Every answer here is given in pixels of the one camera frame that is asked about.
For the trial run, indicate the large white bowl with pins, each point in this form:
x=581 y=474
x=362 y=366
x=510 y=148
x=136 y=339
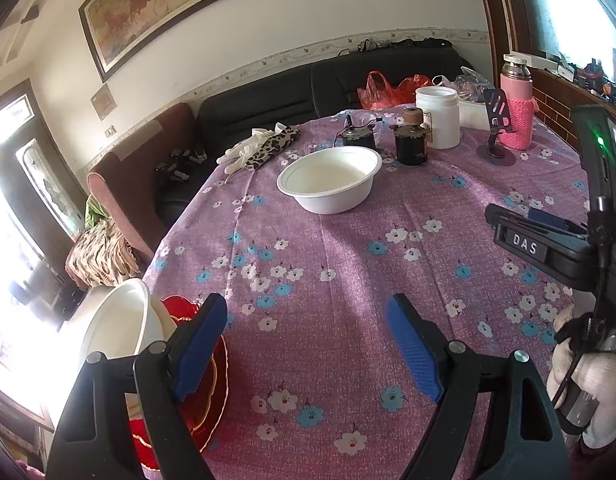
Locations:
x=328 y=180

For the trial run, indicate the black phone stand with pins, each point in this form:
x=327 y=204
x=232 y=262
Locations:
x=498 y=110

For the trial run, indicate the black leather sofa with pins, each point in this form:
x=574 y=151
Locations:
x=268 y=100

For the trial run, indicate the red plastic bag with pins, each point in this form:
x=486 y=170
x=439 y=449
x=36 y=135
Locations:
x=383 y=92

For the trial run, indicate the brown armchair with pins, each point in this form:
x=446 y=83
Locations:
x=138 y=170

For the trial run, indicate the green cloth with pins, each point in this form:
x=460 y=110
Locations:
x=92 y=212

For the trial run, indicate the white plastic jar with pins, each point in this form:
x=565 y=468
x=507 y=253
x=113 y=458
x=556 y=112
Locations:
x=438 y=120

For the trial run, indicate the dark glass-panel door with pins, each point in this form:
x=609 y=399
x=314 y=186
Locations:
x=43 y=175

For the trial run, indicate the patterned cushion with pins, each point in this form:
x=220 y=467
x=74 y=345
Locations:
x=100 y=255

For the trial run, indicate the black jar with wooden lid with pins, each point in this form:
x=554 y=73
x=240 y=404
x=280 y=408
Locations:
x=410 y=145

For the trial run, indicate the person's right hand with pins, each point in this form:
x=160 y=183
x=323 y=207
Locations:
x=610 y=380

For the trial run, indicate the small white bowl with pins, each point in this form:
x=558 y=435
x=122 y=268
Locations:
x=113 y=320

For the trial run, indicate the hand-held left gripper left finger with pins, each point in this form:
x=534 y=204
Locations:
x=198 y=350

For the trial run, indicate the small wall plaque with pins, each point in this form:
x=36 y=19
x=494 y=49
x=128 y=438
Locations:
x=104 y=102

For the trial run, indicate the framed wall painting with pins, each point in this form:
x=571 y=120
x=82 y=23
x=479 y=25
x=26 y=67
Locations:
x=163 y=0

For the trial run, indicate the white gloves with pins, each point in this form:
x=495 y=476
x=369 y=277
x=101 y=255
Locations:
x=243 y=152

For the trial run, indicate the white box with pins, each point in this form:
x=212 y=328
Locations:
x=475 y=115

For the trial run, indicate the pink knit-sleeved bottle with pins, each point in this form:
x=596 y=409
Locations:
x=518 y=110

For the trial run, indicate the red plate with round label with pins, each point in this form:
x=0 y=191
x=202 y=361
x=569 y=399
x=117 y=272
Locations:
x=185 y=310

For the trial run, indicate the clear plastic bag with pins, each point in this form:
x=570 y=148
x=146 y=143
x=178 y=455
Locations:
x=468 y=82

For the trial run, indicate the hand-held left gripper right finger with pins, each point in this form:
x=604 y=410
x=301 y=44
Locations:
x=413 y=350

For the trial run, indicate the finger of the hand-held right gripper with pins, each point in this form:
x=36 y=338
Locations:
x=550 y=219
x=553 y=260

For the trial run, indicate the purple floral tablecloth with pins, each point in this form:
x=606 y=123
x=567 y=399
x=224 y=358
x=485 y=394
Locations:
x=338 y=260

